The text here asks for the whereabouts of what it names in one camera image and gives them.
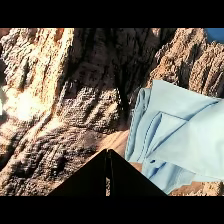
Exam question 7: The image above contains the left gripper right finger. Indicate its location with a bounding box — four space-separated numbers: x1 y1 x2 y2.
108 148 168 197

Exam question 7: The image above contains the light blue shirt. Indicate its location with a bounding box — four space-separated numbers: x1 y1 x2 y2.
124 79 224 195

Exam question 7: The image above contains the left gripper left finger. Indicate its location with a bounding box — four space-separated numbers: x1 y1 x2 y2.
47 148 109 197

